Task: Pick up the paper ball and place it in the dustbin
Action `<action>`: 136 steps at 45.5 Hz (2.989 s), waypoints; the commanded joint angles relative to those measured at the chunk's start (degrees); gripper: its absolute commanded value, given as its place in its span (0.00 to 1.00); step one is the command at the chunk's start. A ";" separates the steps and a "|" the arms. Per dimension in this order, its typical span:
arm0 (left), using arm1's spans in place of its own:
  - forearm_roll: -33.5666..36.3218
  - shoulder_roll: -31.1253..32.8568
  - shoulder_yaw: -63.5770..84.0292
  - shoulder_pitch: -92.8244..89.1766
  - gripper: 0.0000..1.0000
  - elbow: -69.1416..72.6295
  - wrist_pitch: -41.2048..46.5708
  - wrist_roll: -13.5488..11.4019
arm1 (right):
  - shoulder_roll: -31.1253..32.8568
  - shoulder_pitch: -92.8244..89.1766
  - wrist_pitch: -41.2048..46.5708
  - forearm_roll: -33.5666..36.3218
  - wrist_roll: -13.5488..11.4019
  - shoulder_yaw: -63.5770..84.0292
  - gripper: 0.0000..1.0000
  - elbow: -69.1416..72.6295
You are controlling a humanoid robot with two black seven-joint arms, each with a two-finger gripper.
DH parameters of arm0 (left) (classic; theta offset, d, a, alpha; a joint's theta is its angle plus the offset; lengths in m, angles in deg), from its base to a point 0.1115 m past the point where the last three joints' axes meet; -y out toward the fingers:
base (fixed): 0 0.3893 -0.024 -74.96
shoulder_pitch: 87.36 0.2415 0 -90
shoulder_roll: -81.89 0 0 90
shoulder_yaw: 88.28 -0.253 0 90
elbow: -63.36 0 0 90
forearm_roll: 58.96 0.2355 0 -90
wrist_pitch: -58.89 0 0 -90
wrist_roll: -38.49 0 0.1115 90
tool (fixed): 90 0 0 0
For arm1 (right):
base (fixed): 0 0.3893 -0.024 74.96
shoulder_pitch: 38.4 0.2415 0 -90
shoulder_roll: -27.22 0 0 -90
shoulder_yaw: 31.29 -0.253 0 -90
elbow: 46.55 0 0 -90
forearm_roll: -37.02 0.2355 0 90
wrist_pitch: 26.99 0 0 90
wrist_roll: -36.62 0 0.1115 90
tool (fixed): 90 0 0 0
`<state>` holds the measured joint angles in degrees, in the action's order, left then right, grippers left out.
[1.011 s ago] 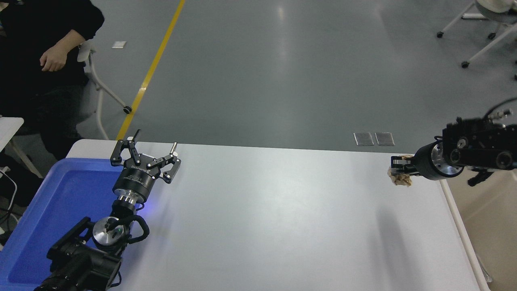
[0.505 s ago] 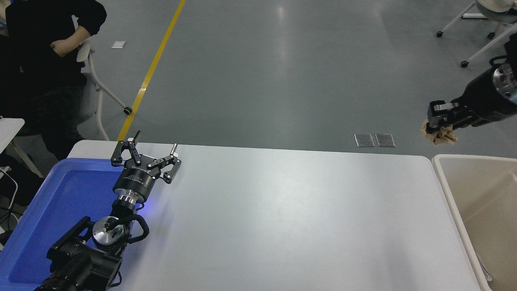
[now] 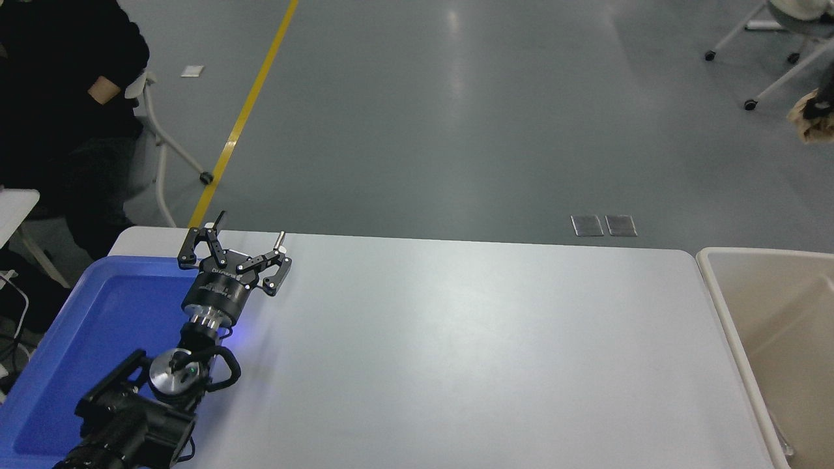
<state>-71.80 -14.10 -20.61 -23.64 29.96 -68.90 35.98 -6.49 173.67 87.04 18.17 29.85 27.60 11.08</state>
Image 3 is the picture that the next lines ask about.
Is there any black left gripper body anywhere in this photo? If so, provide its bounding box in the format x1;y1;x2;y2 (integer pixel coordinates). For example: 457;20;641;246
180;250;259;321

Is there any tan paper ball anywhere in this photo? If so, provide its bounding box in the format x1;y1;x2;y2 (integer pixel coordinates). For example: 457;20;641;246
787;90;834;145

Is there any white chair with casters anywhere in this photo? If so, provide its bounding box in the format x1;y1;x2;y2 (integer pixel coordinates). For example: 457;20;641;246
703;0;834;111
124;64;215;228

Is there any blue plastic tray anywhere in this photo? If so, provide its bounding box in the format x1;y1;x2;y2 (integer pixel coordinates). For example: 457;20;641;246
0;255;229;461

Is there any small white side table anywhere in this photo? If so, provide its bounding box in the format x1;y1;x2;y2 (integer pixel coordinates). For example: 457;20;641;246
0;188;70;289

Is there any person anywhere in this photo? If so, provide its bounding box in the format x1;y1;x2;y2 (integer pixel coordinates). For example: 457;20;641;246
0;0;151;259

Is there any large pale bin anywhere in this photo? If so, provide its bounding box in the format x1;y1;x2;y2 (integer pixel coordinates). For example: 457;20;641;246
696;246;834;469

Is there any white cable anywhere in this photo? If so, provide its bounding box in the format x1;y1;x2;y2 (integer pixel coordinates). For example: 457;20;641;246
0;268;31;341

